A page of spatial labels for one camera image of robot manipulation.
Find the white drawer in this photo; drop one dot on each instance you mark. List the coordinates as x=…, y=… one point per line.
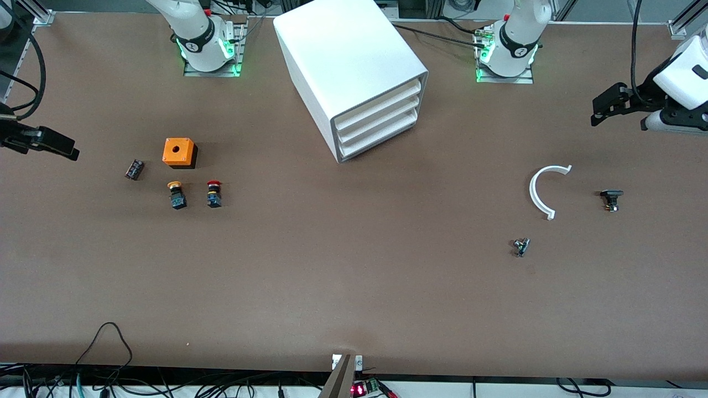
x=381, y=133
x=381, y=118
x=381, y=104

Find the grey metal post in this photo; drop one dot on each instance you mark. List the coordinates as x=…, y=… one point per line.
x=338, y=381

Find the black knob switch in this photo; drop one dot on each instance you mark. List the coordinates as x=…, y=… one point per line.
x=611, y=194

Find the white drawer front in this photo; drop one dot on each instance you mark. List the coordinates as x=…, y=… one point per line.
x=381, y=133
x=381, y=104

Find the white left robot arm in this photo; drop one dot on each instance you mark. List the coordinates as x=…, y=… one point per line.
x=517, y=38

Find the chrome valve fitting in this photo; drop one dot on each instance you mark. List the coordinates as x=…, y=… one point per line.
x=520, y=246

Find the small white bracket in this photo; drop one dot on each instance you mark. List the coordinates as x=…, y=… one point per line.
x=359, y=362

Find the red push button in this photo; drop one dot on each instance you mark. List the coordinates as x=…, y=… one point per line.
x=214, y=196

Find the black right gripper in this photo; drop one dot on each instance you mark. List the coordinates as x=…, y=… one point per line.
x=12, y=136

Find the small black cylindrical component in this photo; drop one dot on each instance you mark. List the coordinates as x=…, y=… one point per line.
x=134, y=169

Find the yellow push button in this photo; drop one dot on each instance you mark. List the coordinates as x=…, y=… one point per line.
x=177, y=198

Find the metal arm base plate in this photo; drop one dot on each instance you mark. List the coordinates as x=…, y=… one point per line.
x=500, y=79
x=232, y=55

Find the orange box with hole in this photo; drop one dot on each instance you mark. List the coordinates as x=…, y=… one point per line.
x=178, y=152

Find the aluminium profile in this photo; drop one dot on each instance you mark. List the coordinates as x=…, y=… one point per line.
x=38, y=11
x=683, y=25

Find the circuit board with red light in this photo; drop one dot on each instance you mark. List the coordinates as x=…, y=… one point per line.
x=366, y=388

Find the white drawer cabinet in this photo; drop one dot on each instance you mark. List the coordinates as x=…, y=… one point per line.
x=343, y=50

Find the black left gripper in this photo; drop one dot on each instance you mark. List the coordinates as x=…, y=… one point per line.
x=645, y=97

